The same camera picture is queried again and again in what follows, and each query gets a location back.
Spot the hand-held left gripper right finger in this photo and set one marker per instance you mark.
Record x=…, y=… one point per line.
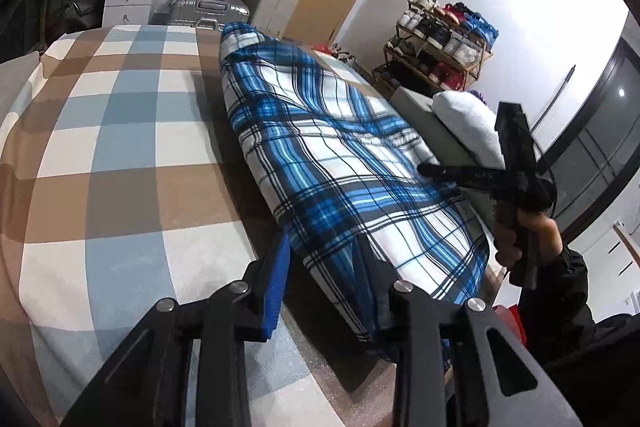
x=382, y=302

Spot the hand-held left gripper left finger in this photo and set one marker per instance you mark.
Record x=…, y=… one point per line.
x=277, y=287

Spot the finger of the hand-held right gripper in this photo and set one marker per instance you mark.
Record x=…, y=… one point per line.
x=445, y=173

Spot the blue plaid shirt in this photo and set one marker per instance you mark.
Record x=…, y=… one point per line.
x=325, y=132

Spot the person's right forearm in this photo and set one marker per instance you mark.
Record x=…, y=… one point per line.
x=560, y=302

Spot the person's right hand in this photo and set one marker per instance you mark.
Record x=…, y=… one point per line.
x=550, y=239

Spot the white pillow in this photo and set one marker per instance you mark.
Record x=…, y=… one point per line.
x=470, y=127

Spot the wooden shoe rack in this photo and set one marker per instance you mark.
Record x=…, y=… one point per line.
x=474, y=72

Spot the dark glass window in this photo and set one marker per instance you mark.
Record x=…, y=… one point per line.
x=600, y=117

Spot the row of sneakers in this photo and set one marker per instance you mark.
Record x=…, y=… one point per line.
x=450, y=74

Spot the pile of shoes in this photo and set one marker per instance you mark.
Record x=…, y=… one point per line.
x=347, y=57

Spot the checked blanket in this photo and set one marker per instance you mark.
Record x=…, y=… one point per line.
x=125, y=157

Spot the silver suitcase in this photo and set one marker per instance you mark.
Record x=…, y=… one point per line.
x=210, y=7

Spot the dark bag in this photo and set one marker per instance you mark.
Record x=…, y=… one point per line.
x=82, y=9

